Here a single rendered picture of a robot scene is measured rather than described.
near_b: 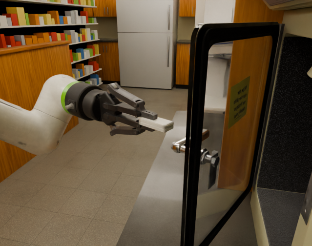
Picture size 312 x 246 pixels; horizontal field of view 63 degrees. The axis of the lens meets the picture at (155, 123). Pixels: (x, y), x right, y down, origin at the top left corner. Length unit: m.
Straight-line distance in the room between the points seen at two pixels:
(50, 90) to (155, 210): 0.42
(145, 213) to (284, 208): 0.32
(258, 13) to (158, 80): 4.82
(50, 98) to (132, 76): 4.85
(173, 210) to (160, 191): 0.09
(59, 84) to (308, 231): 0.61
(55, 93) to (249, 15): 0.50
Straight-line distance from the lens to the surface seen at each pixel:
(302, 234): 0.39
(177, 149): 0.41
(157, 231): 0.64
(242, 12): 0.64
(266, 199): 0.65
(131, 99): 0.54
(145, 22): 5.33
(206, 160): 0.39
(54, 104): 0.72
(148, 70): 5.41
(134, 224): 0.65
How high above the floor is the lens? 1.39
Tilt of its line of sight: 22 degrees down
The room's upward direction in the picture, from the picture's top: straight up
